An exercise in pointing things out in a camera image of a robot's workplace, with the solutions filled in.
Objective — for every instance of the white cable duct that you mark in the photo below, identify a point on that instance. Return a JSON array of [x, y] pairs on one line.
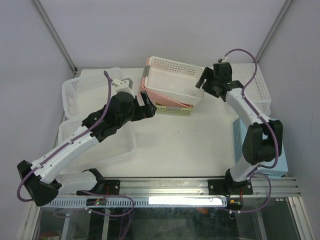
[[138, 202]]

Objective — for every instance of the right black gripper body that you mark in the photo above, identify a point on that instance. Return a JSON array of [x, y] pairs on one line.
[[216, 81]]

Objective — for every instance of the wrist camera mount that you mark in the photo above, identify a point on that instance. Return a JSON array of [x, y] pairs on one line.
[[223, 59], [124, 85]]

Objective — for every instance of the yellow-green perforated basket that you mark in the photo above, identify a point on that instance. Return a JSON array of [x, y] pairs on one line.
[[174, 108]]

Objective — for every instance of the blue perforated basket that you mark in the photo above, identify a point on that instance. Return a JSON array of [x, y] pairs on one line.
[[239, 133]]

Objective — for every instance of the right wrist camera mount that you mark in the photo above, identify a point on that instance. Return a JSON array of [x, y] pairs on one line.
[[223, 59]]

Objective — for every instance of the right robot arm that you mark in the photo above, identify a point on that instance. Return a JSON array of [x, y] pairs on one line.
[[263, 139]]

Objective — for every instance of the translucent white basket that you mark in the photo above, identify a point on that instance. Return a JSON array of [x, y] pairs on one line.
[[85, 94], [116, 147], [257, 90]]

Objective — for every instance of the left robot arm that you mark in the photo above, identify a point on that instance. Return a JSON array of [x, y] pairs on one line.
[[42, 178]]

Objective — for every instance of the cream white perforated basket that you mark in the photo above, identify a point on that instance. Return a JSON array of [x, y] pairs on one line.
[[174, 80]]

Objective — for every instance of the aluminium mounting rail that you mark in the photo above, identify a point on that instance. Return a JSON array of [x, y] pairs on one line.
[[190, 187]]

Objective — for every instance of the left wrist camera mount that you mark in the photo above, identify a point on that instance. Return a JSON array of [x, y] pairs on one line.
[[124, 85]]

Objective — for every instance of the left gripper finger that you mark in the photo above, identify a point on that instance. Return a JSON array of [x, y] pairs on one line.
[[145, 98], [151, 110]]

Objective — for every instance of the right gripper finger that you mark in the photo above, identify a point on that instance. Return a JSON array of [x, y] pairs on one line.
[[207, 85], [205, 78]]

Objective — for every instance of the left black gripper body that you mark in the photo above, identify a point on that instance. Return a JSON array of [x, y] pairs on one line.
[[138, 113]]

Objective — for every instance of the pink perforated basket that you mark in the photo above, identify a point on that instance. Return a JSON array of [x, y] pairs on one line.
[[157, 98]]

